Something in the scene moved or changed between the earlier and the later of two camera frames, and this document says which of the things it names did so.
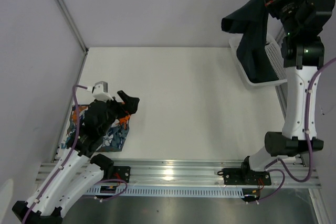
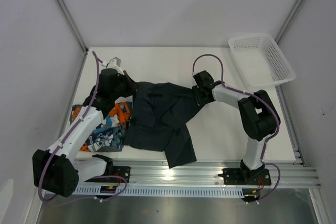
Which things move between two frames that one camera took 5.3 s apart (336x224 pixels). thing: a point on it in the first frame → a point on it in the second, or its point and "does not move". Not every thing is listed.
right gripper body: [292, 26] → [200, 99]
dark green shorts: [250, 19] → [160, 113]
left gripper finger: [130, 104] → [133, 84]
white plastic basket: [275, 56] does not move
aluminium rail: [208, 174] does not move
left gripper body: [115, 111] → [123, 89]
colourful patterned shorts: [114, 139] does not move
